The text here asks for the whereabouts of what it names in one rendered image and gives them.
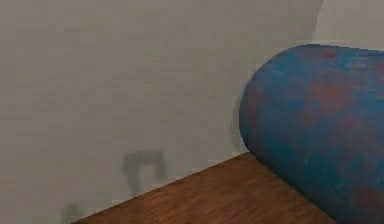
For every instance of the blue rounded sofa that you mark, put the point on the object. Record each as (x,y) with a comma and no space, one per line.
(316,126)

